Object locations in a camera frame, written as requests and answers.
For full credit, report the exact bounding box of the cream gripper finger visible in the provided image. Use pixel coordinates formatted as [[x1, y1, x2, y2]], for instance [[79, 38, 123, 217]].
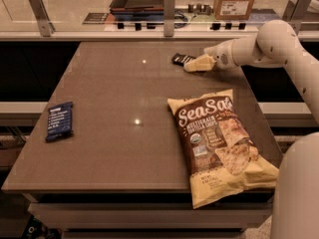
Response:
[[183, 54, 216, 72]]

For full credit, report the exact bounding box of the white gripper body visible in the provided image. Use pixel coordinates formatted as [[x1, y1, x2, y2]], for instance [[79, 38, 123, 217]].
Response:
[[203, 39, 237, 70]]

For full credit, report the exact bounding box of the black chocolate rxbar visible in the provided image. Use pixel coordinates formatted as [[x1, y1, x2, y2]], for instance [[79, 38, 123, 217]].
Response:
[[171, 53, 194, 67]]

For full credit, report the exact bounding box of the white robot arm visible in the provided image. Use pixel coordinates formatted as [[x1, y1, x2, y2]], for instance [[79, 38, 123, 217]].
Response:
[[203, 20, 319, 239]]

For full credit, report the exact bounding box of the blue blueberry rxbar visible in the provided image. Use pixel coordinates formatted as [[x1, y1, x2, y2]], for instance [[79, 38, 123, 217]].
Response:
[[46, 102, 73, 142]]

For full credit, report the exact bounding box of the cardboard box with label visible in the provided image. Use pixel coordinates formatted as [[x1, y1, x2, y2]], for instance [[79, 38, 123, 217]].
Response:
[[213, 0, 254, 20]]

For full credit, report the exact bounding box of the yellow brown tortilla chips bag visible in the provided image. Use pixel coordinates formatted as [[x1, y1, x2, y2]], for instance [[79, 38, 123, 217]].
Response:
[[167, 90, 278, 209]]

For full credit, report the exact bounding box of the middle metal rail bracket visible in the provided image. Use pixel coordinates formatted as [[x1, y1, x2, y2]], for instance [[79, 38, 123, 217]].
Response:
[[163, 0, 175, 37]]

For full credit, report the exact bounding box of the metal rail bracket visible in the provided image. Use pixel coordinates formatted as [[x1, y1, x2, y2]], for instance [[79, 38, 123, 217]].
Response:
[[28, 0, 55, 37], [282, 0, 311, 34], [163, 0, 175, 37]]

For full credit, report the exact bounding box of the right metal rail bracket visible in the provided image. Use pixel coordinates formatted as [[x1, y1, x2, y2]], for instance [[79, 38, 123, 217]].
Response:
[[282, 0, 311, 34]]

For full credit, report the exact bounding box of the left metal rail bracket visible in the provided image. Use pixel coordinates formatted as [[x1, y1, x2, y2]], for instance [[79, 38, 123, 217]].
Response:
[[28, 0, 55, 37]]

